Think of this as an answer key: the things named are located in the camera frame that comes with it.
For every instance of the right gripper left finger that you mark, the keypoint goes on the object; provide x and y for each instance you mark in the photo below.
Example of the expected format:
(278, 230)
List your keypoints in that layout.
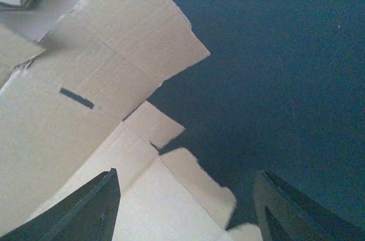
(89, 213)

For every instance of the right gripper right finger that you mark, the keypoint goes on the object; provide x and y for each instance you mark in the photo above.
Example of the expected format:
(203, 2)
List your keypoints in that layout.
(284, 213)

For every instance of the cardboard box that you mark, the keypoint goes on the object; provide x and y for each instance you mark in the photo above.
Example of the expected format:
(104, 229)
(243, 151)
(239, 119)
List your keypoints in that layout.
(76, 105)

